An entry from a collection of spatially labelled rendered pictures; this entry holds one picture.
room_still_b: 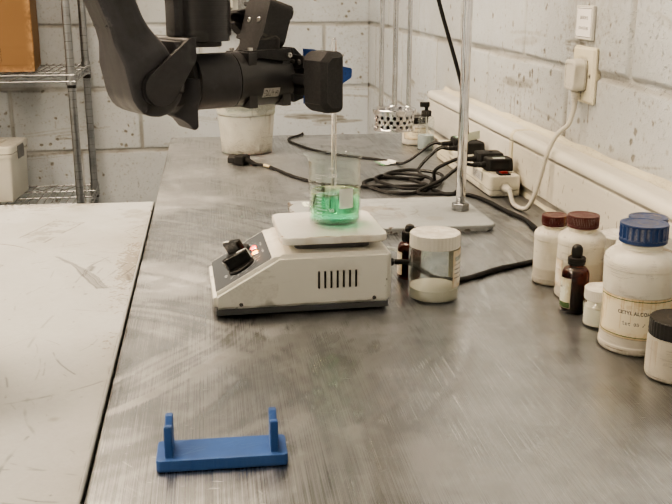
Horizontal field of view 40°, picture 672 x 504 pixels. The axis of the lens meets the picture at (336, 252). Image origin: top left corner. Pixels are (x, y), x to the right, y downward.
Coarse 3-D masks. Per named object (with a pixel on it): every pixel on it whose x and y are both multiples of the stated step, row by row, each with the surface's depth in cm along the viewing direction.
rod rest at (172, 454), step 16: (272, 416) 72; (272, 432) 70; (160, 448) 71; (176, 448) 71; (192, 448) 71; (208, 448) 71; (224, 448) 71; (240, 448) 71; (256, 448) 71; (272, 448) 71; (160, 464) 70; (176, 464) 70; (192, 464) 70; (208, 464) 70; (224, 464) 70; (240, 464) 70; (256, 464) 71; (272, 464) 71
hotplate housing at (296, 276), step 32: (288, 256) 102; (320, 256) 102; (352, 256) 103; (384, 256) 103; (224, 288) 102; (256, 288) 102; (288, 288) 102; (320, 288) 103; (352, 288) 104; (384, 288) 104
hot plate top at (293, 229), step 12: (276, 216) 111; (288, 216) 111; (300, 216) 111; (372, 216) 111; (276, 228) 107; (288, 228) 105; (300, 228) 105; (312, 228) 105; (360, 228) 105; (372, 228) 105; (288, 240) 101; (300, 240) 102; (312, 240) 102; (324, 240) 102; (336, 240) 102; (348, 240) 102; (360, 240) 103; (372, 240) 103
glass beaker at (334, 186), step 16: (320, 160) 103; (336, 160) 103; (352, 160) 103; (320, 176) 104; (336, 176) 103; (352, 176) 104; (320, 192) 104; (336, 192) 104; (352, 192) 105; (320, 208) 105; (336, 208) 104; (352, 208) 105; (320, 224) 105; (336, 224) 105; (352, 224) 106
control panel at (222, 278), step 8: (248, 240) 112; (256, 240) 111; (264, 240) 109; (256, 248) 108; (264, 248) 106; (224, 256) 112; (256, 256) 105; (264, 256) 104; (216, 264) 111; (256, 264) 103; (216, 272) 108; (224, 272) 106; (240, 272) 103; (248, 272) 102; (216, 280) 105; (224, 280) 104; (232, 280) 102; (216, 288) 103
